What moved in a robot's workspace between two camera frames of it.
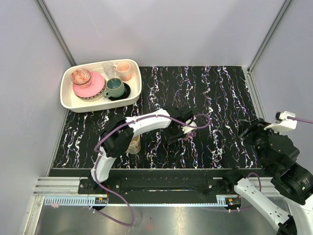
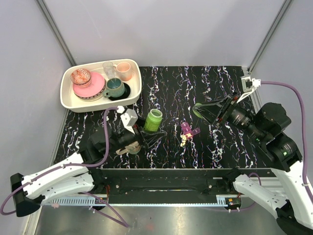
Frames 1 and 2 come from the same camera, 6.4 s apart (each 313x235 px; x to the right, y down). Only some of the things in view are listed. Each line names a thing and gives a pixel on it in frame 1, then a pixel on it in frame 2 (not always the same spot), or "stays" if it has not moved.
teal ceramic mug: x=115 y=88 stays
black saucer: x=127 y=91 stays
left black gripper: x=171 y=139 → x=146 y=139
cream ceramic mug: x=135 y=145 stays
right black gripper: x=257 y=127 → x=220 y=108
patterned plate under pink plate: x=93 y=98 stays
